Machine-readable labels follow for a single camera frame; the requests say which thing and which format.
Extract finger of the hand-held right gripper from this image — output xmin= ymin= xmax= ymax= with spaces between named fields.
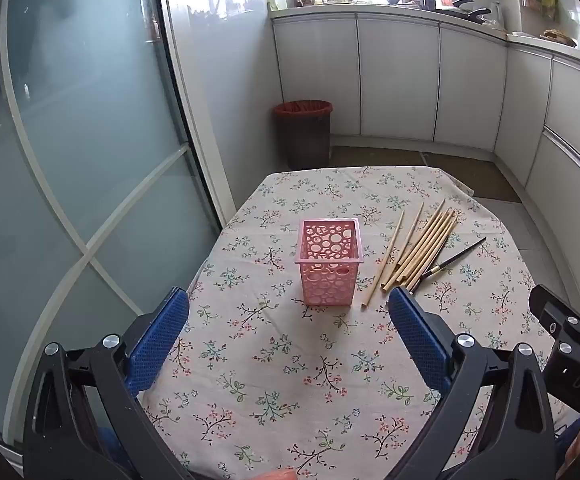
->
xmin=529 ymin=284 xmax=580 ymax=361

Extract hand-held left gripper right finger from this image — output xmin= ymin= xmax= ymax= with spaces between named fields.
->
xmin=387 ymin=287 xmax=556 ymax=480

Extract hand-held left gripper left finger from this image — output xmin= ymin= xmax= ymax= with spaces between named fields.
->
xmin=22 ymin=287 xmax=191 ymax=480

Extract pile of wooden chopsticks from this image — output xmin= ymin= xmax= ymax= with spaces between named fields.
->
xmin=361 ymin=199 xmax=460 ymax=310

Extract black chopstick with gold band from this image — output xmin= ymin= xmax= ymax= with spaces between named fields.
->
xmin=408 ymin=237 xmax=488 ymax=294

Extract pink perforated plastic basket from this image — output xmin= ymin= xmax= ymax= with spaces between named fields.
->
xmin=294 ymin=218 xmax=365 ymax=308

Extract floral tablecloth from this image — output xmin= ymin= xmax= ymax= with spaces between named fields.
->
xmin=137 ymin=165 xmax=571 ymax=480

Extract frosted glass sliding door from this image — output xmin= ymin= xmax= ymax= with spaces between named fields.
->
xmin=0 ymin=0 xmax=223 ymax=461

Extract brown trash bin red liner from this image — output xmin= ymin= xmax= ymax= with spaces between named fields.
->
xmin=275 ymin=100 xmax=333 ymax=171

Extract white kitchen cabinets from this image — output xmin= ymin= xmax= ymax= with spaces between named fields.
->
xmin=271 ymin=10 xmax=580 ymax=293

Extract black frying pan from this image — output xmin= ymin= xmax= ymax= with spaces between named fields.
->
xmin=436 ymin=0 xmax=492 ymax=25

